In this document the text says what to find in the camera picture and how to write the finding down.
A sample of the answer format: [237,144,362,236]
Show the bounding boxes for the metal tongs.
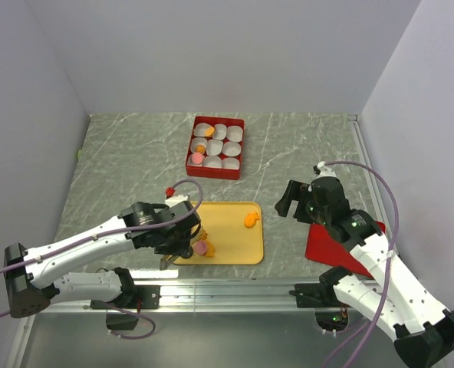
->
[160,255,179,271]

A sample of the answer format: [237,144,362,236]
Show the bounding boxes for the pink round cookie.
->
[190,153,204,166]
[192,241,208,255]

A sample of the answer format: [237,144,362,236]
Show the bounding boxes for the red box lid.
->
[305,212,389,278]

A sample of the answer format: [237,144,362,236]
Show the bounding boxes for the orange fish cookie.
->
[244,212,260,228]
[204,240,215,258]

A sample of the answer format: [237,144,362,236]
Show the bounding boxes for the round tan cookie top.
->
[204,126,215,137]

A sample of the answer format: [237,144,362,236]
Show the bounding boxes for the black round cookie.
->
[182,248,193,259]

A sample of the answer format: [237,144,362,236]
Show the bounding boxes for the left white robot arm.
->
[4,196,201,318]

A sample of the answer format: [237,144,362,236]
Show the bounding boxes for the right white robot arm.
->
[275,176,454,367]

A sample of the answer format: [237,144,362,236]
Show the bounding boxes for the yellow tray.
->
[175,202,264,265]

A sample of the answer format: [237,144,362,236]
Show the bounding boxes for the white paper cup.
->
[206,139,224,156]
[190,137,208,153]
[226,126,244,143]
[187,154,203,167]
[222,141,242,157]
[193,123,212,137]
[202,156,222,169]
[222,157,240,170]
[212,123,227,140]

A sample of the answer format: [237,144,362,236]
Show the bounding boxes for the red cookie box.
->
[185,116,245,180]

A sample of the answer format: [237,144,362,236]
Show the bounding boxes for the aluminium rail front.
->
[23,278,396,314]

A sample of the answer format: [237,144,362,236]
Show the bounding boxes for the aluminium rail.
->
[23,278,396,314]
[347,114,391,234]

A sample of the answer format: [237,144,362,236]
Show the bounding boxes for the aluminium rail right side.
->
[347,114,391,234]

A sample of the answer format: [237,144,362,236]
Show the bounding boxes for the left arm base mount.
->
[90,285,160,340]

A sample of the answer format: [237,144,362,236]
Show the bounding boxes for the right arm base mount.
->
[289,283,365,337]

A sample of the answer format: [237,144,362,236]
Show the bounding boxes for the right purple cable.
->
[321,160,400,368]

